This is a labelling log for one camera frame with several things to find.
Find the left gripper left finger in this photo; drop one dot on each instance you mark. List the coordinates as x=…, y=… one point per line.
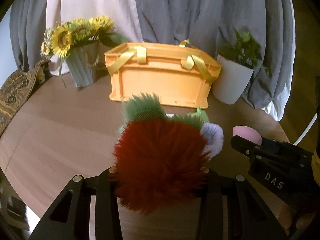
x=68, y=217

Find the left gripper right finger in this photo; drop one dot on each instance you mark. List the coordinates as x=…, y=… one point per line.
x=230, y=208

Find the red green fluffy plush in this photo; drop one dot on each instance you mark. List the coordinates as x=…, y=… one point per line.
x=158, y=158

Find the light green soft item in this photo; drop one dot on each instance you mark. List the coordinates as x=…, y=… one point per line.
x=199, y=113

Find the person's right hand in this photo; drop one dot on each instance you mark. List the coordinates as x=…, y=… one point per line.
x=300, y=214

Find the pink egg-shaped sponge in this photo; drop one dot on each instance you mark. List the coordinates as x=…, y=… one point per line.
x=248, y=133

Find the lavender fluffy headband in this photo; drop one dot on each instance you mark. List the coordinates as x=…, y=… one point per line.
x=213, y=134

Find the white pot green plant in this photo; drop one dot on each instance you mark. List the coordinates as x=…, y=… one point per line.
x=238, y=60

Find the brown patterned fabric bag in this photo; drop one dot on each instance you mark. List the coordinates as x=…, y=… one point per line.
x=17, y=89

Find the orange plastic crate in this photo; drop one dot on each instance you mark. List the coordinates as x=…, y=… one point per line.
x=181, y=75

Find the grey and pink curtain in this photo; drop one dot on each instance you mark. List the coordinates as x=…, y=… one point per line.
x=207, y=24

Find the sunflower bouquet in vase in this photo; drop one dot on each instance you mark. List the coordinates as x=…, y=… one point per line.
x=76, y=43

